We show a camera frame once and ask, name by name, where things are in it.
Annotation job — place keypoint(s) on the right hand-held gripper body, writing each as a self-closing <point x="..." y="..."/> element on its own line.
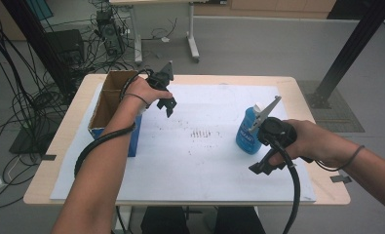
<point x="276" y="131"/>

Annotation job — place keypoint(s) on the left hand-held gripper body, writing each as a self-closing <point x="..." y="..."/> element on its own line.
<point x="160" y="81"/>

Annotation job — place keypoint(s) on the blue plastic bottle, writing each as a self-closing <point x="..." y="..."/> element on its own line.
<point x="245" y="136"/>

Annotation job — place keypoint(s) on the blue cardboard box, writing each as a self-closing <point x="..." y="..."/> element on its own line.
<point x="108" y="104"/>

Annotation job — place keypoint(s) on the person's left hand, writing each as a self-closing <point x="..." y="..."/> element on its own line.
<point x="141" y="91"/>

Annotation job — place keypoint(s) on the person's right hand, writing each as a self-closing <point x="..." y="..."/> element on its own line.
<point x="313" y="143"/>

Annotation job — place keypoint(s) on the left wrist black band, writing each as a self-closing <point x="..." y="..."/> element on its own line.
<point x="138" y="97"/>

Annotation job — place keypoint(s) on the wrist black band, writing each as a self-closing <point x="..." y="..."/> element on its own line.
<point x="138" y="97"/>
<point x="354" y="157"/>

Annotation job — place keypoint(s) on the light wooden table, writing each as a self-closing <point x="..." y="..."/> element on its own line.
<point x="313" y="97"/>

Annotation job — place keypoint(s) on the person's right leg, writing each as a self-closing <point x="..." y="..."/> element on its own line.
<point x="235" y="221"/>

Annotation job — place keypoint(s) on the person's leg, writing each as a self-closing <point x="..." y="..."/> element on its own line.
<point x="235" y="221"/>
<point x="164" y="221"/>

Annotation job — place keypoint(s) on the white foam sheet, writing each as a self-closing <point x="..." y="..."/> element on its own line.
<point x="186" y="169"/>

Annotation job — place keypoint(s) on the black computer tower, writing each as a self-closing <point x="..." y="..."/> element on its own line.
<point x="110" y="34"/>

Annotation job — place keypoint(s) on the grey floor mat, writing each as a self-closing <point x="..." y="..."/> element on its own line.
<point x="342" y="113"/>

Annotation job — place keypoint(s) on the black tape strip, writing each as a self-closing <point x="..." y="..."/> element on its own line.
<point x="48" y="157"/>
<point x="341" y="178"/>

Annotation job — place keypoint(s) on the right wrist black band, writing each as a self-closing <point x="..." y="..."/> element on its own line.
<point x="354" y="157"/>

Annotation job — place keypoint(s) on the black equipment box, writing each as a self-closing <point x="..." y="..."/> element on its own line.
<point x="66" y="45"/>

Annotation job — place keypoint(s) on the person's left leg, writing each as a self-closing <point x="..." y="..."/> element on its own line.
<point x="164" y="221"/>

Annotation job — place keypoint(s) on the white table leg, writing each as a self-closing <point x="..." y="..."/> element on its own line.
<point x="125" y="217"/>

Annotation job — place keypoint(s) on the wooden cabinet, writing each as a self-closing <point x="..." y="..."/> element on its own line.
<point x="277" y="8"/>

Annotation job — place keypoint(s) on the white desk frame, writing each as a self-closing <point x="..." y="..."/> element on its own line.
<point x="192" y="35"/>

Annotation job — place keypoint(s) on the black floor base plate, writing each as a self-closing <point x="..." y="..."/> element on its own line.
<point x="27" y="141"/>

